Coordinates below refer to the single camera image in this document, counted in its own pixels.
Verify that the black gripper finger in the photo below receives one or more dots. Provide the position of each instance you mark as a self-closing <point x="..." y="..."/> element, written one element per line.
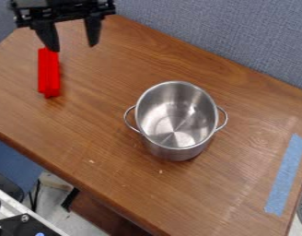
<point x="47" y="33"/>
<point x="93" y="25"/>

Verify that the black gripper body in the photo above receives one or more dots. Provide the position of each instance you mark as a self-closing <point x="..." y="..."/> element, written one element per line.
<point x="52" y="11"/>

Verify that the red long block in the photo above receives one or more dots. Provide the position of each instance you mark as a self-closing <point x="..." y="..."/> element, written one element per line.
<point x="48" y="73"/>

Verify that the stainless steel pot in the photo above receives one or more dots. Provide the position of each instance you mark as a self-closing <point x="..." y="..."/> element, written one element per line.
<point x="177" y="118"/>

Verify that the black round object at left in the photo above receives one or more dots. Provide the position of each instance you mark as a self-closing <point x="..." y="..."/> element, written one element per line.
<point x="11" y="188"/>

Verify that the black device with blue light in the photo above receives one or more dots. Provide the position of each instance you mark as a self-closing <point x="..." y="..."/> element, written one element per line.
<point x="24" y="225"/>

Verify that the blue tape strip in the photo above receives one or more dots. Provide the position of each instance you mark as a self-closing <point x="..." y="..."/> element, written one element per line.
<point x="284" y="181"/>

